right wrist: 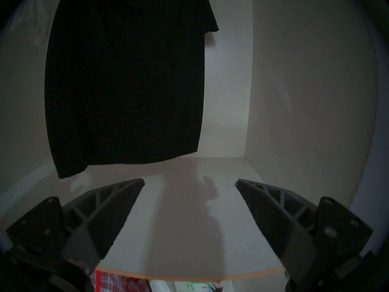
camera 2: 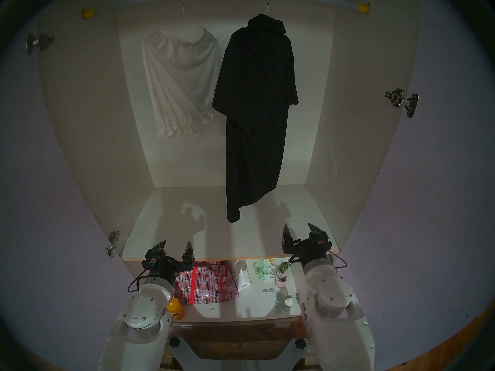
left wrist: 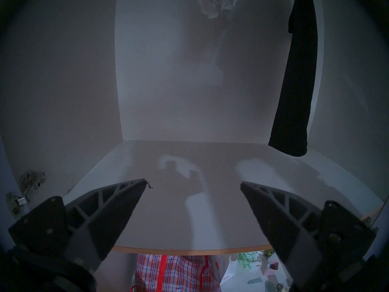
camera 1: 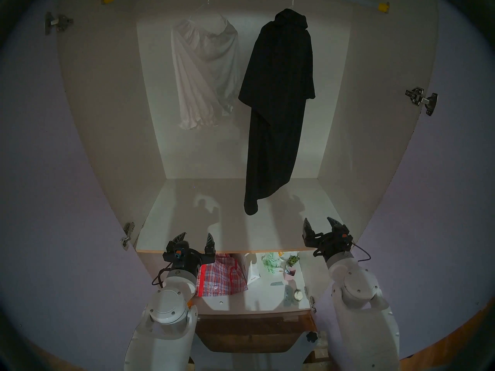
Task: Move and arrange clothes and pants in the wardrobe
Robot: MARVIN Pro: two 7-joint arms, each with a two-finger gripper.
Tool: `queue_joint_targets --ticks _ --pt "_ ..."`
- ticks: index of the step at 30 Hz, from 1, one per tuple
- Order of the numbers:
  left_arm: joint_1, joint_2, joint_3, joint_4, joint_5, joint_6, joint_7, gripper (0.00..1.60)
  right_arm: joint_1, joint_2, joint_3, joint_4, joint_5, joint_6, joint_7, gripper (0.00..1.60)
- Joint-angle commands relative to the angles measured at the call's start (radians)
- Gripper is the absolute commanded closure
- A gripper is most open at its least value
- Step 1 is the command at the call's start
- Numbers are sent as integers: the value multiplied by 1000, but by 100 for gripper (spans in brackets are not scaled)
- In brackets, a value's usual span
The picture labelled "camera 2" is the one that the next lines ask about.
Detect brown wooden cabinet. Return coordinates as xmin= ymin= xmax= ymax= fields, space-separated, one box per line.
xmin=170 ymin=320 xmax=310 ymax=361

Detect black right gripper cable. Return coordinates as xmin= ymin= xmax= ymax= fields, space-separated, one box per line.
xmin=327 ymin=252 xmax=348 ymax=270

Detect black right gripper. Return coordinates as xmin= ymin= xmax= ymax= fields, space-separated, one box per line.
xmin=282 ymin=223 xmax=332 ymax=264

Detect white ruffled blouse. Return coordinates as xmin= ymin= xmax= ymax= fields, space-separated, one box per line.
xmin=142 ymin=22 xmax=220 ymax=139

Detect small white paper box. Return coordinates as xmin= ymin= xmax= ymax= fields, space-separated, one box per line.
xmin=237 ymin=260 xmax=253 ymax=292

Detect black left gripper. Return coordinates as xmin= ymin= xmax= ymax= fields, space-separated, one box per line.
xmin=141 ymin=240 xmax=195 ymax=285

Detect green white crumpled cloth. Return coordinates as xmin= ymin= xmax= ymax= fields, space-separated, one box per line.
xmin=253 ymin=259 xmax=276 ymax=279

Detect lilac wardrobe door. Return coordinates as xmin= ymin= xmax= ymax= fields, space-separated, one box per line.
xmin=0 ymin=11 xmax=163 ymax=371
xmin=309 ymin=0 xmax=495 ymax=371

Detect long black garment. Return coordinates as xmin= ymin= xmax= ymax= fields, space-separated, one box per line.
xmin=212 ymin=14 xmax=299 ymax=223

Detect white wardrobe carcass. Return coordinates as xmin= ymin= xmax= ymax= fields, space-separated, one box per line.
xmin=23 ymin=0 xmax=426 ymax=324

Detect red plaid woven bag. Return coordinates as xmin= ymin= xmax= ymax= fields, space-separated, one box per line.
xmin=174 ymin=261 xmax=239 ymax=305

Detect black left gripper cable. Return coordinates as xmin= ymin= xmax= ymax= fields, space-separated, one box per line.
xmin=128 ymin=268 xmax=149 ymax=293

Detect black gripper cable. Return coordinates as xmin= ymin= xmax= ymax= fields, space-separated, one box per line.
xmin=327 ymin=252 xmax=348 ymax=270
xmin=128 ymin=268 xmax=149 ymax=293

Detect orange juice bottle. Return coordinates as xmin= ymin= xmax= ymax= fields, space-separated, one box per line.
xmin=167 ymin=297 xmax=185 ymax=320

